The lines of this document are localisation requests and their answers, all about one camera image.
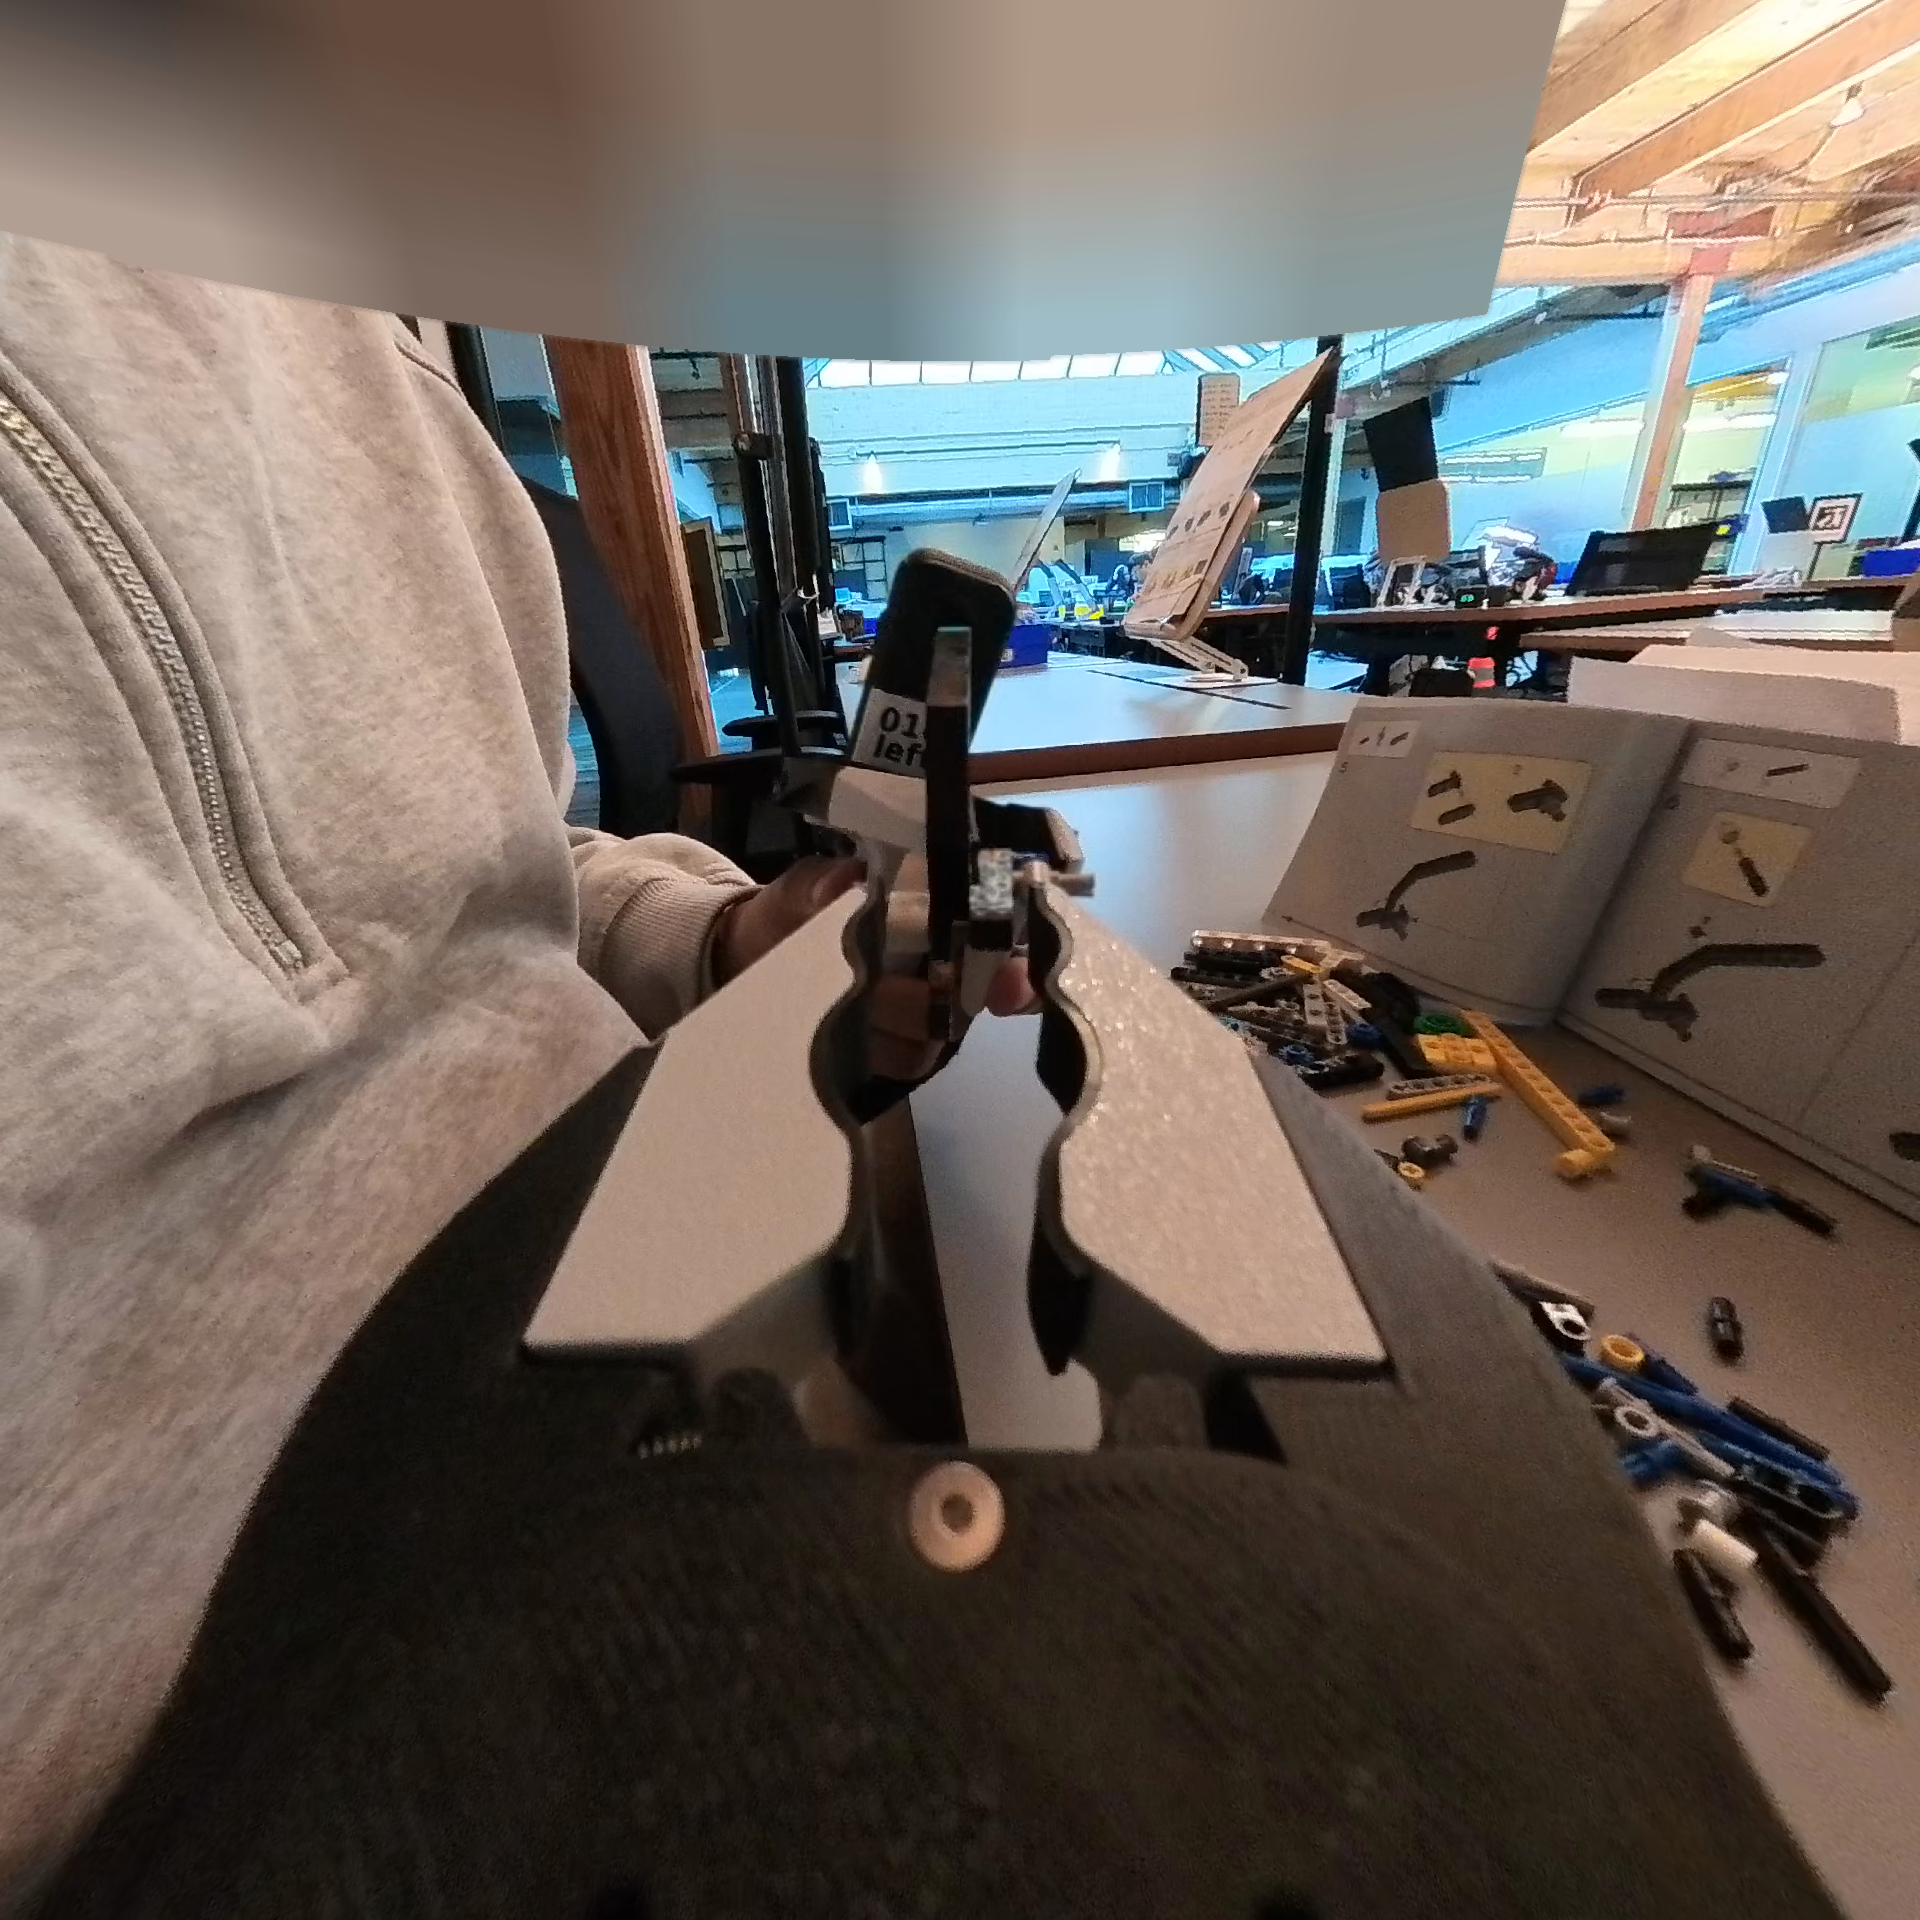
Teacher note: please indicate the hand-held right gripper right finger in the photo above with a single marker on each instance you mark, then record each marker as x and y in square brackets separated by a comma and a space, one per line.
[1215, 1185]

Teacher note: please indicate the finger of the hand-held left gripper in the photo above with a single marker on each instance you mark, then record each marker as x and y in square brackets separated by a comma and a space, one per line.
[1034, 834]
[885, 811]

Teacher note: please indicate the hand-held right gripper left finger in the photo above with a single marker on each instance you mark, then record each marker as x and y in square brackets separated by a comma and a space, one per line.
[689, 1172]

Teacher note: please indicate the grey lego connector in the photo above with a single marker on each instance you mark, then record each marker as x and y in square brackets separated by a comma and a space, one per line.
[998, 892]

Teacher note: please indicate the person's left forearm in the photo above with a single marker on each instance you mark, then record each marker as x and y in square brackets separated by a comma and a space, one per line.
[661, 923]

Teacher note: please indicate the black and yellow lego connector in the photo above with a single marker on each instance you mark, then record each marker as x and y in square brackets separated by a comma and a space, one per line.
[1423, 1151]

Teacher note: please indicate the heap of mixed lego beams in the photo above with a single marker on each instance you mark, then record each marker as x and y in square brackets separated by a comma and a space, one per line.
[1320, 1000]

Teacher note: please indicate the thin yellow lego beam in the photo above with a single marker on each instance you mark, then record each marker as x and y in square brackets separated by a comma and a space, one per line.
[1423, 1105]

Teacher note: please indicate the long yellow lego beam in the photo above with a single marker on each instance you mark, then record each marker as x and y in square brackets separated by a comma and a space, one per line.
[1529, 1089]

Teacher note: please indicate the lego instruction booklet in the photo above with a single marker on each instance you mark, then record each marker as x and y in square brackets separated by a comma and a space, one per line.
[1501, 886]

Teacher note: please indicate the black lego pin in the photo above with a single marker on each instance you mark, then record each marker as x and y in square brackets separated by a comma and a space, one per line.
[1726, 1329]

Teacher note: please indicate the blue and black lego assembly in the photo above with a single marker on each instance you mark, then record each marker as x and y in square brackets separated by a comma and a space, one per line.
[1749, 1193]

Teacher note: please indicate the pile of small lego pieces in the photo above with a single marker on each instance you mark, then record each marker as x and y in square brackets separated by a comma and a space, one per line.
[1708, 1604]

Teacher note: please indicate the person's left hand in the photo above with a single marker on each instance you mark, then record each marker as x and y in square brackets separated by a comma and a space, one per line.
[778, 919]

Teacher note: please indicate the white table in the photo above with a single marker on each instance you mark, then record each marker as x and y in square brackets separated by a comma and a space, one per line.
[1126, 723]

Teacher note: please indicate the black pole stand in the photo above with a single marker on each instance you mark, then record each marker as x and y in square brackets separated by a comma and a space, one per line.
[795, 525]

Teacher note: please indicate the dark office chair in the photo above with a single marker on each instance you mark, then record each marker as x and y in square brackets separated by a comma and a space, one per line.
[616, 707]

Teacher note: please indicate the document board on stand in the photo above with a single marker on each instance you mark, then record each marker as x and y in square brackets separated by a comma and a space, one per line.
[1215, 511]

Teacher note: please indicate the black metal pole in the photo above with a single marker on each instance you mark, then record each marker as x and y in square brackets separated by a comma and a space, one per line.
[1316, 525]

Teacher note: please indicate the tilted black monitor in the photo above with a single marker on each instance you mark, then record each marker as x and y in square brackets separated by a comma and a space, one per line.
[1402, 443]

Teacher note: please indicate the long background desk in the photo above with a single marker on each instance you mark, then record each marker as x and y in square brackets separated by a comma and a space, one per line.
[1650, 608]

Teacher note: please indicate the black laptop screen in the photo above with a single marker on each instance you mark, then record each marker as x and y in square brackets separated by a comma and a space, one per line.
[1640, 559]

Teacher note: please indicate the person in grey hoodie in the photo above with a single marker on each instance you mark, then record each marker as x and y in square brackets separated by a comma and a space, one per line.
[227, 675]

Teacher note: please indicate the white block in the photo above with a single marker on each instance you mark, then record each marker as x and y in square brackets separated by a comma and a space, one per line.
[1753, 689]

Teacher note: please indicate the wooden ceiling column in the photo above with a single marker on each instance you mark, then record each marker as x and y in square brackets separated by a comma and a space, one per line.
[1667, 404]

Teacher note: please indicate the small marker sign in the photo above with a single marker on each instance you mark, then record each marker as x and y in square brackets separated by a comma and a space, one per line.
[1834, 518]

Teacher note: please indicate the wooden post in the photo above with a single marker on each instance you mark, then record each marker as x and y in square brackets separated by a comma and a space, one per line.
[630, 525]

